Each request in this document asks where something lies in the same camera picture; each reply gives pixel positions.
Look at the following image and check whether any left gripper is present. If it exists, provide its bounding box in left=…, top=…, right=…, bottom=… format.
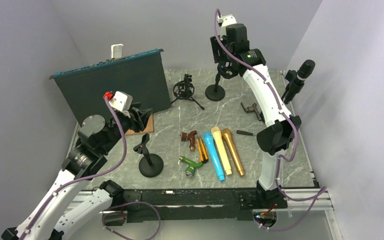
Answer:
left=101, top=102, right=154, bottom=154

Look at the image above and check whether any black shock mount stand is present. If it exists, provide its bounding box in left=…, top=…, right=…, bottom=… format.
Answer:
left=205, top=59, right=240, bottom=102

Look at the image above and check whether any black tripod shock mount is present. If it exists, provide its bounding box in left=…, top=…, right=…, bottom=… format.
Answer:
left=170, top=73, right=205, bottom=110

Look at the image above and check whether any black round base stand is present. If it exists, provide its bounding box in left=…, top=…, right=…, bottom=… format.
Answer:
left=133, top=133, right=164, bottom=178

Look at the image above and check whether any blue microphone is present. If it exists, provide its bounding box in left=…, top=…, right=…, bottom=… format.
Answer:
left=203, top=131, right=226, bottom=182

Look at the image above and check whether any cream microphone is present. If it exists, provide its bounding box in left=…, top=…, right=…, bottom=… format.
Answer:
left=211, top=126, right=233, bottom=176

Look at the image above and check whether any gold brown microphone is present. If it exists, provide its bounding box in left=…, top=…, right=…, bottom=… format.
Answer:
left=221, top=128, right=246, bottom=177

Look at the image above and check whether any black clip mic stand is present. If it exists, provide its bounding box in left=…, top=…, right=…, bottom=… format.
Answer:
left=281, top=70, right=304, bottom=105

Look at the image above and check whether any black microphone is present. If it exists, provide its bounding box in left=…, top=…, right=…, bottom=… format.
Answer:
left=281, top=59, right=316, bottom=105

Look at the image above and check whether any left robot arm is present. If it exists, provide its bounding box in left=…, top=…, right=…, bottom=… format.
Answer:
left=1, top=101, right=153, bottom=240

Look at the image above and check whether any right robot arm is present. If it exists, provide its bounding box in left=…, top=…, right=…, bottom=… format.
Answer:
left=210, top=22, right=302, bottom=208

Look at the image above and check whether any wooden board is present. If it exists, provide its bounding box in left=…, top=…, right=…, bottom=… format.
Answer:
left=125, top=113, right=155, bottom=136

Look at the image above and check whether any dark teal rack unit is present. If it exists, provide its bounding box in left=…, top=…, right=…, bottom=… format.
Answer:
left=50, top=48, right=172, bottom=124

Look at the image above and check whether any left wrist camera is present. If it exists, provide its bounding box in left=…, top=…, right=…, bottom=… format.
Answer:
left=103, top=91, right=133, bottom=117

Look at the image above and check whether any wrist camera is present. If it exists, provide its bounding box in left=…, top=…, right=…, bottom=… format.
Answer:
left=216, top=14, right=237, bottom=39
left=103, top=91, right=133, bottom=117

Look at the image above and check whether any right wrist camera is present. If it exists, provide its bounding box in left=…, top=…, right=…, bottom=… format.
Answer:
left=216, top=14, right=237, bottom=39

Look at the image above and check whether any brown wooden handle tool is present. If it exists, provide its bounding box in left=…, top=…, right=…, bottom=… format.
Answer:
left=179, top=130, right=197, bottom=152

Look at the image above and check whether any white bracket behind rack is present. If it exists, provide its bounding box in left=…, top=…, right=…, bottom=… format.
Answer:
left=110, top=43, right=124, bottom=59

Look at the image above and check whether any green handle tool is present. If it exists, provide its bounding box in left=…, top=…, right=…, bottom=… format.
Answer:
left=178, top=156, right=204, bottom=177

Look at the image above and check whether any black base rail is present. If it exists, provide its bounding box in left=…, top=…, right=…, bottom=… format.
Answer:
left=92, top=180, right=289, bottom=223

